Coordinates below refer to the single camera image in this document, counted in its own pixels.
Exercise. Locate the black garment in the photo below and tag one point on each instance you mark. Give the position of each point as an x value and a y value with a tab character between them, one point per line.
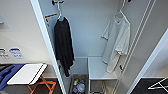
63	43

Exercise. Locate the blue container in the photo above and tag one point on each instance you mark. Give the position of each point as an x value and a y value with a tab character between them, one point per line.
74	90

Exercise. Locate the brown cardboard box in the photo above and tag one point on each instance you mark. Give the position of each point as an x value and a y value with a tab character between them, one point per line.
74	80

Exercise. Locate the black clothes rail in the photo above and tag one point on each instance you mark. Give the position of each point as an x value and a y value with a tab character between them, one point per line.
55	2

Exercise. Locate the white clothes hanger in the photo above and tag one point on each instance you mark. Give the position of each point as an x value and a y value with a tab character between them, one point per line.
120	9
60	13

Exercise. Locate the white folding table top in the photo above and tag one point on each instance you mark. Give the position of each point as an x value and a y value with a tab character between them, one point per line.
26	73

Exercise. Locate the white wardrobe door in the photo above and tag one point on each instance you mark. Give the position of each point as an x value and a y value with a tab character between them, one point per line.
50	50
150	56

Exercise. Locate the white wardrobe carcass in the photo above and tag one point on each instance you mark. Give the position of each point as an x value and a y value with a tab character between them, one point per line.
86	33

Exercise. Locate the grey wall panel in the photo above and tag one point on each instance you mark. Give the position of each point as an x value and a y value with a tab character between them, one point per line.
1	20

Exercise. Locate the white wall sign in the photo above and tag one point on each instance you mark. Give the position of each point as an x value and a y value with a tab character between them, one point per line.
2	53

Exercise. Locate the white shirt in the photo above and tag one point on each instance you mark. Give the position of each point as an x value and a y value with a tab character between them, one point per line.
118	40

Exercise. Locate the orange table frame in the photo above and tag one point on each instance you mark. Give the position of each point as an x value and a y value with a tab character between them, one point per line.
46	81

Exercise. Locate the orange label strip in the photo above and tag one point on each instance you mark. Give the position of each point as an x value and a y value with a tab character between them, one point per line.
51	15

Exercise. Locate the blue wall sign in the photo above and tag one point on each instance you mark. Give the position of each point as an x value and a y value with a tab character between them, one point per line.
15	52

